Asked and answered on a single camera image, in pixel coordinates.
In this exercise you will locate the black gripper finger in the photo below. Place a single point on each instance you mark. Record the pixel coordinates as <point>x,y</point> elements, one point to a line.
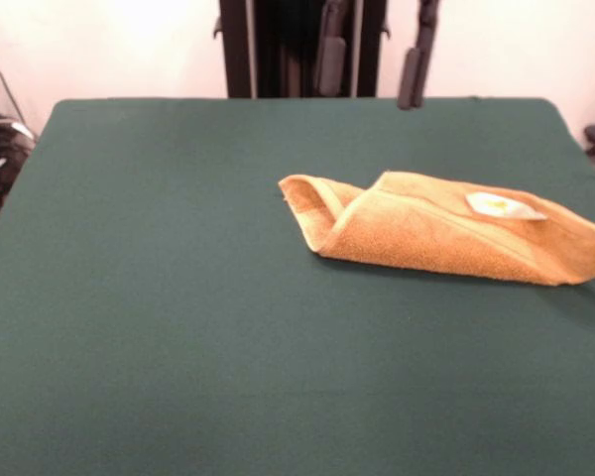
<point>414,74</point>
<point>329,64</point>

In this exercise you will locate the tan terry towel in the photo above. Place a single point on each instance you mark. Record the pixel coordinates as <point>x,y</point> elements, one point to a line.
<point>426,238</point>

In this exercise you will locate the black upright stand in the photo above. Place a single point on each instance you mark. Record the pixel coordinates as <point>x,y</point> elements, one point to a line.
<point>238,49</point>

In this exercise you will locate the dark green table cloth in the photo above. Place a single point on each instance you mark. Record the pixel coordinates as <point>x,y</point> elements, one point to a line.
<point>178,347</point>

